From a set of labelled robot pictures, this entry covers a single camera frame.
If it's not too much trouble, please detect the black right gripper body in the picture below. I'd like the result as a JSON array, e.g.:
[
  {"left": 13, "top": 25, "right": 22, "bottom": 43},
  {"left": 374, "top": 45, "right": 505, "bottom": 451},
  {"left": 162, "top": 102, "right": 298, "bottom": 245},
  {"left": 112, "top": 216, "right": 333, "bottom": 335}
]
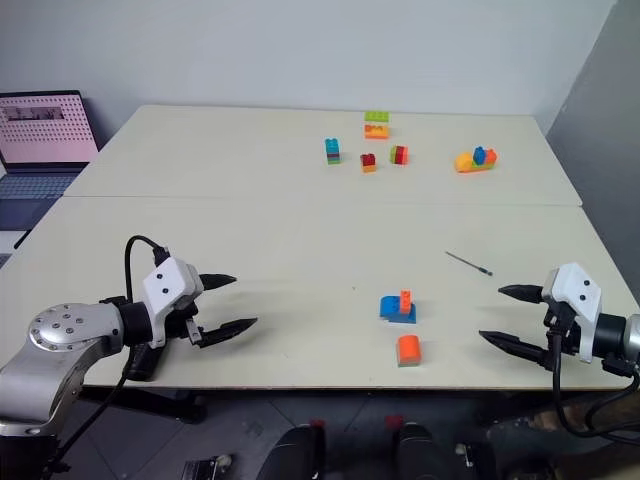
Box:
[{"left": 542, "top": 298, "right": 582, "bottom": 357}]

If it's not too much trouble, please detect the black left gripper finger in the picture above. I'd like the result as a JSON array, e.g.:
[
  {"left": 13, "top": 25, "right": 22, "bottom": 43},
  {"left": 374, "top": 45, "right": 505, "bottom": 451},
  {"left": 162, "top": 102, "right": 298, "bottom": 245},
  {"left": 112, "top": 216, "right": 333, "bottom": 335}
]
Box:
[
  {"left": 196, "top": 316, "right": 259, "bottom": 349},
  {"left": 198, "top": 272, "right": 237, "bottom": 295}
]

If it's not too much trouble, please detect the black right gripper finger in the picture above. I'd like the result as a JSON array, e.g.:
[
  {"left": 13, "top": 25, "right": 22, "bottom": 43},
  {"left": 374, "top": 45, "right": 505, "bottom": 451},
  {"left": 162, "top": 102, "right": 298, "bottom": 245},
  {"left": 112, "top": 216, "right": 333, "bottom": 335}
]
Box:
[
  {"left": 497, "top": 282, "right": 545, "bottom": 304},
  {"left": 478, "top": 329, "right": 557, "bottom": 370}
]

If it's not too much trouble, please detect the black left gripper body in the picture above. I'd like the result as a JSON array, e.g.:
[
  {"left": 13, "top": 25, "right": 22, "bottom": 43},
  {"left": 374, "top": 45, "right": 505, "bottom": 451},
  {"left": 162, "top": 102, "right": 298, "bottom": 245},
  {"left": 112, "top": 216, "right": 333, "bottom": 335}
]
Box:
[{"left": 163, "top": 292, "right": 206, "bottom": 348}]

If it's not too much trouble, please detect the thin metal pin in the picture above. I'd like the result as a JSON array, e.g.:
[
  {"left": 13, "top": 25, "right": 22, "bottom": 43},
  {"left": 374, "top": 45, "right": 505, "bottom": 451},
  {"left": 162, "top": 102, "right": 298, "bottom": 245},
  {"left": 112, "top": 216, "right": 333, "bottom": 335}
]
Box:
[{"left": 445, "top": 251, "right": 494, "bottom": 277}]

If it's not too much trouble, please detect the orange rounded toy block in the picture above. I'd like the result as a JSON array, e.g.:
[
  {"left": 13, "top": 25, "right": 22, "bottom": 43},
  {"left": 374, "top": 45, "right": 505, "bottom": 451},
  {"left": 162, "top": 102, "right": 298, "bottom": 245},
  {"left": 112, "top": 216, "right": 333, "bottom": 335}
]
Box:
[{"left": 396, "top": 334, "right": 423, "bottom": 368}]

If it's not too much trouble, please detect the blue brick with orange piece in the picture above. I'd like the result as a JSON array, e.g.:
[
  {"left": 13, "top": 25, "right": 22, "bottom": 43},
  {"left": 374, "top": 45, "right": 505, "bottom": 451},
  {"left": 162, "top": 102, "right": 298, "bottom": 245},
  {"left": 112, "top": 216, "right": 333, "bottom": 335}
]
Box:
[{"left": 378, "top": 289, "right": 420, "bottom": 327}]

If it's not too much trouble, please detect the yellow orange blue brick stack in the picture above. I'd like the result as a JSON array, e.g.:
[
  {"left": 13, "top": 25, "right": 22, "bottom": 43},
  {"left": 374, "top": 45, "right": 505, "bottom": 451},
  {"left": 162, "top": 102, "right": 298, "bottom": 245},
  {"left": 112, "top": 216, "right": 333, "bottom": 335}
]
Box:
[{"left": 454, "top": 145, "right": 500, "bottom": 174}]

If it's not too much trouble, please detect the dark rounded shape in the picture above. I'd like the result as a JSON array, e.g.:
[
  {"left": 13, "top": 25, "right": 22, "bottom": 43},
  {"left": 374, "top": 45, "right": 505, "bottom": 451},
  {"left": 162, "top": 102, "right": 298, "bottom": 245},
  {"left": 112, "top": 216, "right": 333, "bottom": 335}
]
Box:
[
  {"left": 261, "top": 423, "right": 327, "bottom": 480},
  {"left": 393, "top": 421, "right": 452, "bottom": 480}
]

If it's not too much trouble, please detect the open laptop with pink screen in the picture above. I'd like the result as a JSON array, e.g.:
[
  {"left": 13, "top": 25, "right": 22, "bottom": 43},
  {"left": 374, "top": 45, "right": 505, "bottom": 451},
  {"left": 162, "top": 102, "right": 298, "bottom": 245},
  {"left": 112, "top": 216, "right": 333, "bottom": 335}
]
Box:
[{"left": 0, "top": 89, "right": 102, "bottom": 251}]

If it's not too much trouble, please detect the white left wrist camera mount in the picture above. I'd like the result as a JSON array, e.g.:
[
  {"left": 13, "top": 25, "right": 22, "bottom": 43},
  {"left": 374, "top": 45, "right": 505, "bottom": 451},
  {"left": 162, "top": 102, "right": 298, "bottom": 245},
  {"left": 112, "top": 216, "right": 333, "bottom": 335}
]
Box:
[{"left": 141, "top": 256, "right": 206, "bottom": 350}]

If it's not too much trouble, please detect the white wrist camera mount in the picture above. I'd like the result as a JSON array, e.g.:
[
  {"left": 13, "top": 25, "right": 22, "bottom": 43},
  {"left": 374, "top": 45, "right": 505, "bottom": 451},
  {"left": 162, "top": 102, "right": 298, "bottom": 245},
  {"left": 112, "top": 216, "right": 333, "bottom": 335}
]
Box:
[
  {"left": 541, "top": 262, "right": 604, "bottom": 364},
  {"left": 141, "top": 256, "right": 206, "bottom": 350}
]

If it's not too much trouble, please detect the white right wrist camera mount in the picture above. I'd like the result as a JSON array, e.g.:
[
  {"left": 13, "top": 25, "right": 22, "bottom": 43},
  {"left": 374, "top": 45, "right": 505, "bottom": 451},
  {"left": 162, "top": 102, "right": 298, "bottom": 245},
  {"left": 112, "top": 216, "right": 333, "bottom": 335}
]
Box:
[{"left": 541, "top": 262, "right": 604, "bottom": 364}]

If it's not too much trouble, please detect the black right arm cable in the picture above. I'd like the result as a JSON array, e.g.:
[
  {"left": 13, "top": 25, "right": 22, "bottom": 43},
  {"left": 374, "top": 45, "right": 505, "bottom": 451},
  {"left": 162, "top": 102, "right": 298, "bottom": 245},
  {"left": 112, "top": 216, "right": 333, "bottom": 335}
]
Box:
[{"left": 549, "top": 304, "right": 640, "bottom": 444}]

